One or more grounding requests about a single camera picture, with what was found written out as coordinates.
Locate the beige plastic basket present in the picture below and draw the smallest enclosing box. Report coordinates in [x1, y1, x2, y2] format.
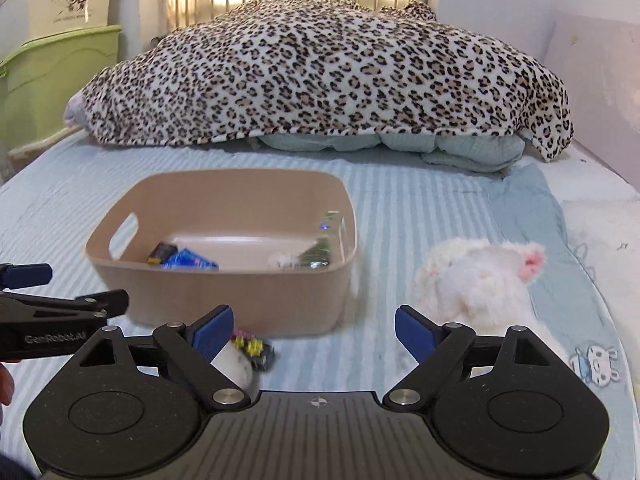
[84, 170, 359, 339]

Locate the white cartoon print sheet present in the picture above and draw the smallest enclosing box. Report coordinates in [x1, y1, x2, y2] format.
[542, 140, 640, 321]

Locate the black and yellow small box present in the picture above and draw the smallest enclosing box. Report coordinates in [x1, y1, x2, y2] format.
[146, 241, 179, 264]

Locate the white plush toy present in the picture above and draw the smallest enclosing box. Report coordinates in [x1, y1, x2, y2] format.
[412, 237, 572, 367]

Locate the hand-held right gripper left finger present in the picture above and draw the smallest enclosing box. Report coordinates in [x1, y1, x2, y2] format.
[75, 305, 252, 407]

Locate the person's left hand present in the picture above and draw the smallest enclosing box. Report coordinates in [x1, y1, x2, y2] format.
[0, 363, 16, 407]

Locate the striped light blue bed sheet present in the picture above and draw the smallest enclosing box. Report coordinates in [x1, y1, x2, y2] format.
[0, 129, 640, 480]

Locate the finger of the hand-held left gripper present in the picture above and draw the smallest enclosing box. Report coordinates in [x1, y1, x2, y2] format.
[0, 288, 130, 321]
[0, 262, 54, 291]

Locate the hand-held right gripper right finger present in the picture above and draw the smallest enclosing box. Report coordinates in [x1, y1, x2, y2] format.
[382, 305, 572, 407]

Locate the blue snack packet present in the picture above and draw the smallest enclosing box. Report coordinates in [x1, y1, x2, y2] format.
[160, 248, 220, 271]

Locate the green glass bottle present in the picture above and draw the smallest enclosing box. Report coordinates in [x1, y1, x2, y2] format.
[299, 211, 347, 269]

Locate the pale pink board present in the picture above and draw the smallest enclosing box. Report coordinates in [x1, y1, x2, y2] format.
[544, 9, 640, 187]

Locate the green plastic storage box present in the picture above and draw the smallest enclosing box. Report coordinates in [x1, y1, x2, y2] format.
[0, 24, 124, 157]

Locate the small white colourful toy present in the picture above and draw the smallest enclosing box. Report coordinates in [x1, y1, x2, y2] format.
[210, 329, 276, 393]

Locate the light green quilt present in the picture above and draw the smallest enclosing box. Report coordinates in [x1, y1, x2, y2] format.
[255, 131, 527, 175]

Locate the leopard print blanket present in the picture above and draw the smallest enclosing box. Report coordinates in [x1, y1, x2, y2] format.
[64, 0, 576, 164]

